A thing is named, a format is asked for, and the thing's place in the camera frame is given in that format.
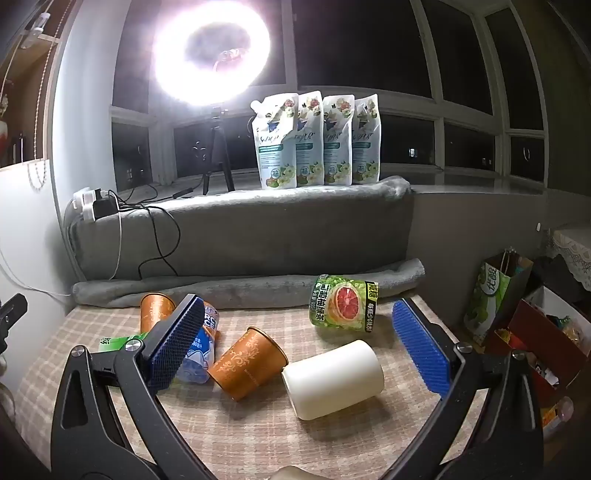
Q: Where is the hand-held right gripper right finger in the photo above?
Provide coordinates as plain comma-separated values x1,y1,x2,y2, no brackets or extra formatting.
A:
369,299,546,480

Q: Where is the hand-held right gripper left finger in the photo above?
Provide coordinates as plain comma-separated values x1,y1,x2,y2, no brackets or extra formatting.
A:
51,293,218,480

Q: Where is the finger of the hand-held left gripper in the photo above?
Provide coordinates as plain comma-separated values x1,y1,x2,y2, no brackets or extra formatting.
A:
0,293,28,356

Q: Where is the orange patterned paper cup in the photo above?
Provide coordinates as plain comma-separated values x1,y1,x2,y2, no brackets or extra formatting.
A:
140,292,177,334
208,326,289,401

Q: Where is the white cup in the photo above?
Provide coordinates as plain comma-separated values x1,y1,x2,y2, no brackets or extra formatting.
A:
281,340,385,421

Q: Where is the blue labelled plastic bottle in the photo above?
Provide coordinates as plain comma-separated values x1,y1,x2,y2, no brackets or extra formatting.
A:
177,302,221,385

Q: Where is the green and white packet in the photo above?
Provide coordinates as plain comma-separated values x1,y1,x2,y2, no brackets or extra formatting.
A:
98,335,151,355

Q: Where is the green paper bag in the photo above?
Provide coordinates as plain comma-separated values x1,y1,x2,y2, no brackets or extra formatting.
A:
464,251,534,348

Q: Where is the grapefruit green tea bottle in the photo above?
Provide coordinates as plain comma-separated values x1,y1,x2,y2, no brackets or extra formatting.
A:
308,274,380,329

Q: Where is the red cardboard box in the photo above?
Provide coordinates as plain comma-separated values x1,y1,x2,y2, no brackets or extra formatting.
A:
484,299,591,412

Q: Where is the plaid tablecloth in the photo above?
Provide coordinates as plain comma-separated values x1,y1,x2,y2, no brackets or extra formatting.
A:
14,294,491,480

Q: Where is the white power strip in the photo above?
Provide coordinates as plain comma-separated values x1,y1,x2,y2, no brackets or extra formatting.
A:
72,186,112,222

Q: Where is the black charger plug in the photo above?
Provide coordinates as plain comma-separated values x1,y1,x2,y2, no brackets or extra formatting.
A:
91,196,117,221

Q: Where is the grey blanket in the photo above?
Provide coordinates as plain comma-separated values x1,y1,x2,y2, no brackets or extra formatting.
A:
68,176,426,310

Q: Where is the beige rounded object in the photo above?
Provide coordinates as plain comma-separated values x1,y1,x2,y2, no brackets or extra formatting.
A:
271,465,320,480

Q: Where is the white lace cloth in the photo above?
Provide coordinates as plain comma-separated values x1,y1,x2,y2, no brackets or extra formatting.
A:
551,226,591,292

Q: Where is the black tripod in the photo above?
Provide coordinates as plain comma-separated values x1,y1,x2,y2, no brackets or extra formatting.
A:
201,106,236,196

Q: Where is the white floral refill pouch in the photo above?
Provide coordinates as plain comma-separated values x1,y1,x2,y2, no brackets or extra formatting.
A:
295,90,325,188
322,94,355,186
352,94,380,184
250,92,300,190

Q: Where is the black cable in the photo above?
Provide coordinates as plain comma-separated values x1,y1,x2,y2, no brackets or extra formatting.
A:
107,184,195,280

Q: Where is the white cable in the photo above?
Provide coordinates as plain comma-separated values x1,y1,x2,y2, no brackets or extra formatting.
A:
0,210,124,298

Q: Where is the white beaded blind cord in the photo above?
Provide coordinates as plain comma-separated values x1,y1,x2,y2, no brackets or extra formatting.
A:
24,0,70,191

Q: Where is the ring light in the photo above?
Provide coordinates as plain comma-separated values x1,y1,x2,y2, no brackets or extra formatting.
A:
151,0,284,112

